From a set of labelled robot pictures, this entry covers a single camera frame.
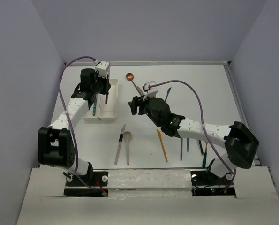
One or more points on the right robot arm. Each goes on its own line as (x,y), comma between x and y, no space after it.
(238,141)

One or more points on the silver spoon green handle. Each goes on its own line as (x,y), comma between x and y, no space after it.
(94,108)

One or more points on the gold spoon teal handle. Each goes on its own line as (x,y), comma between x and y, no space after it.
(205,156)

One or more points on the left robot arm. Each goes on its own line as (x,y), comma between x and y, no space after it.
(57,143)

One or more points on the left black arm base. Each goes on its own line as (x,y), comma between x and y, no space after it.
(97,187)

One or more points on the teal plastic knife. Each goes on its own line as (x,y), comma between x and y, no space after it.
(181,149)

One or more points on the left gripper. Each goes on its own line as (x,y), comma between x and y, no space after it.
(106,82)

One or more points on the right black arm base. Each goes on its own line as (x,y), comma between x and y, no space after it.
(206,184)

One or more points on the steel knife pink handle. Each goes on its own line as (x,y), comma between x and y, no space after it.
(119,144)

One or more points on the white utensil tray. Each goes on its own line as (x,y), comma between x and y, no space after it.
(88,116)
(108,111)

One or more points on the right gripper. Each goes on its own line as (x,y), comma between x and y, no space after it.
(137,101)

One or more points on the white left utensil tray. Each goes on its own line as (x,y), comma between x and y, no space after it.
(88,116)

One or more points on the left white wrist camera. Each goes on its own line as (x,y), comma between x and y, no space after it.
(103,68)

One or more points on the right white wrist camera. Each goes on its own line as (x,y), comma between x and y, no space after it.
(150,92)

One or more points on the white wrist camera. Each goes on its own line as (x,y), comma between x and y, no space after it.
(150,92)
(103,68)

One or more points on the blue plastic knife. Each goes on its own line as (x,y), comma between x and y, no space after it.
(167,94)

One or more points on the black spoon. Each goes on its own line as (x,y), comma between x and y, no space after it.
(201,147)

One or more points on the beige plastic spoon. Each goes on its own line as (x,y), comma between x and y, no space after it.
(127,138)

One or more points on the white right utensil tray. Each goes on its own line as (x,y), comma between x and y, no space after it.
(108,111)

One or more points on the orange plastic knife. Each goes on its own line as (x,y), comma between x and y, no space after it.
(162,145)

